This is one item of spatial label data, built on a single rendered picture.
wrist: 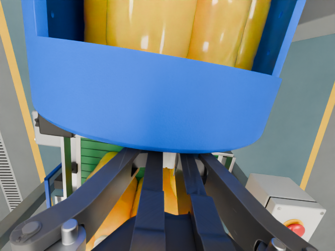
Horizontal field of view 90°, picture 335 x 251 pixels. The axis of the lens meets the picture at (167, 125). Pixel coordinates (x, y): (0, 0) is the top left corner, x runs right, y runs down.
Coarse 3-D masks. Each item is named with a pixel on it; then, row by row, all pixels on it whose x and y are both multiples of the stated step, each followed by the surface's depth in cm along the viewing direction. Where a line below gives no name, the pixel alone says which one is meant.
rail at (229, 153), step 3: (75, 135) 38; (78, 135) 38; (213, 153) 40; (216, 153) 40; (219, 153) 40; (222, 153) 40; (225, 153) 40; (228, 153) 40; (231, 153) 41; (228, 156) 41; (231, 156) 41
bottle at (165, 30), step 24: (120, 0) 12; (144, 0) 11; (168, 0) 11; (192, 0) 13; (120, 24) 12; (144, 24) 12; (168, 24) 12; (192, 24) 14; (144, 48) 12; (168, 48) 12
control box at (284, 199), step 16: (256, 176) 38; (272, 176) 39; (256, 192) 36; (272, 192) 34; (288, 192) 34; (304, 192) 35; (272, 208) 31; (288, 208) 31; (304, 208) 31; (320, 208) 31; (288, 224) 32; (304, 224) 32
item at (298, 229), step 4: (292, 224) 32; (296, 224) 31; (292, 228) 31; (296, 228) 31; (300, 228) 31; (304, 228) 31; (296, 232) 31; (300, 232) 31; (304, 232) 31; (300, 236) 31
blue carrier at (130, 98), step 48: (48, 0) 19; (288, 0) 19; (48, 48) 11; (96, 48) 10; (288, 48) 18; (48, 96) 12; (96, 96) 10; (144, 96) 10; (192, 96) 10; (240, 96) 12; (144, 144) 11; (192, 144) 12; (240, 144) 14
